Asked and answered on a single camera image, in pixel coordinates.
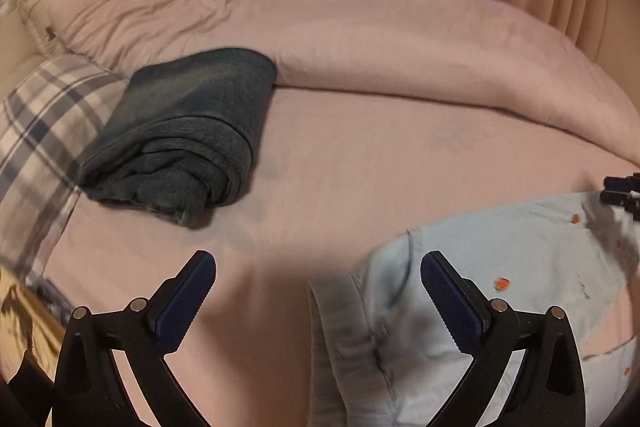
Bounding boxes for light blue strawberry pants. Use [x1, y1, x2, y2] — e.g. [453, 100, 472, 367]
[309, 191, 639, 426]

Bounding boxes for yellow patterned cloth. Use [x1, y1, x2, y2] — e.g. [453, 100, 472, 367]
[0, 267, 65, 381]

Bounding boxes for folded dark grey jeans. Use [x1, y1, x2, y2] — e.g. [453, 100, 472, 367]
[78, 48, 278, 228]

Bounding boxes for plaid blue white pillow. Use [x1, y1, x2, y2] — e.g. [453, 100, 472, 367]
[1, 54, 128, 282]

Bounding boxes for pink bed sheet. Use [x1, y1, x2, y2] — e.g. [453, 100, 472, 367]
[44, 89, 634, 426]

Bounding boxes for pink folded duvet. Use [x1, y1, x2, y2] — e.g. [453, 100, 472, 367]
[49, 0, 639, 161]

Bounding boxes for beige pillow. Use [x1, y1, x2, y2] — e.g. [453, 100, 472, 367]
[16, 0, 65, 57]

